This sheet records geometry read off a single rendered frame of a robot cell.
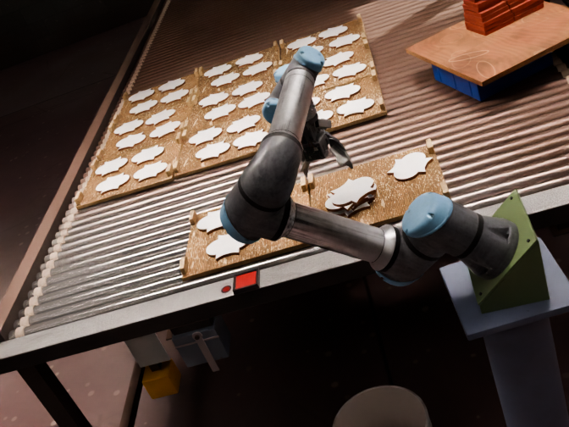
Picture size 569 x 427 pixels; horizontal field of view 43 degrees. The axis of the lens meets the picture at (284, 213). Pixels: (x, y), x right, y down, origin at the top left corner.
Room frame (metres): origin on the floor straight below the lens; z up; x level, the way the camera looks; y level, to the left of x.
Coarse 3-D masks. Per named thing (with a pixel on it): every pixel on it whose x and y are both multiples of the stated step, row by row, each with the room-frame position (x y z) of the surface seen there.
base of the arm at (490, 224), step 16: (480, 224) 1.34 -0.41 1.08; (496, 224) 1.34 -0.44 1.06; (512, 224) 1.35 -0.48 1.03; (480, 240) 1.31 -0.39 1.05; (496, 240) 1.31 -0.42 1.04; (512, 240) 1.30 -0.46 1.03; (464, 256) 1.32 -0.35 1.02; (480, 256) 1.30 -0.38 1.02; (496, 256) 1.29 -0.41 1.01; (512, 256) 1.28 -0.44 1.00; (480, 272) 1.31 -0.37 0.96; (496, 272) 1.29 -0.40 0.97
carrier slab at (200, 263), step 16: (304, 192) 2.03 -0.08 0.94; (192, 240) 2.02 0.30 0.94; (208, 240) 1.98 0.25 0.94; (288, 240) 1.81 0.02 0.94; (192, 256) 1.93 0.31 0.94; (208, 256) 1.89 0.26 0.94; (240, 256) 1.82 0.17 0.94; (256, 256) 1.79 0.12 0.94; (272, 256) 1.78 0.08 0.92; (192, 272) 1.84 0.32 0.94; (208, 272) 1.82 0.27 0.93
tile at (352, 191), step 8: (344, 184) 1.90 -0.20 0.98; (352, 184) 1.88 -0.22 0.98; (360, 184) 1.87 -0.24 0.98; (368, 184) 1.85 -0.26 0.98; (336, 192) 1.87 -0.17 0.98; (344, 192) 1.86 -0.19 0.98; (352, 192) 1.84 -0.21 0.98; (360, 192) 1.82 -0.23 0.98; (368, 192) 1.81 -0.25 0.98; (336, 200) 1.83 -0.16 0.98; (344, 200) 1.82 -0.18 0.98; (352, 200) 1.80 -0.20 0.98; (360, 200) 1.80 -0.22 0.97
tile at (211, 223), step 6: (210, 216) 2.10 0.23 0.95; (216, 216) 2.09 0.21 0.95; (198, 222) 2.09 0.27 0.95; (204, 222) 2.08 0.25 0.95; (210, 222) 2.06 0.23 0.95; (216, 222) 2.05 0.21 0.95; (198, 228) 2.06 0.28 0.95; (204, 228) 2.04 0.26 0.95; (210, 228) 2.03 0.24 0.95; (216, 228) 2.02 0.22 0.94; (222, 228) 2.01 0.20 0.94
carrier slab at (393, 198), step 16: (384, 160) 2.02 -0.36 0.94; (320, 176) 2.09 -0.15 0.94; (336, 176) 2.05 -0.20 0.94; (352, 176) 2.01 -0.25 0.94; (368, 176) 1.97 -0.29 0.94; (384, 176) 1.93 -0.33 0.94; (432, 176) 1.83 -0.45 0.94; (320, 192) 1.99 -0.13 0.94; (384, 192) 1.84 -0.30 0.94; (400, 192) 1.81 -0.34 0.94; (416, 192) 1.78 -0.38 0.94; (320, 208) 1.90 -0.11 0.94; (384, 208) 1.76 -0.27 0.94; (400, 208) 1.73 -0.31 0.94; (368, 224) 1.72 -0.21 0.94; (384, 224) 1.71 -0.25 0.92
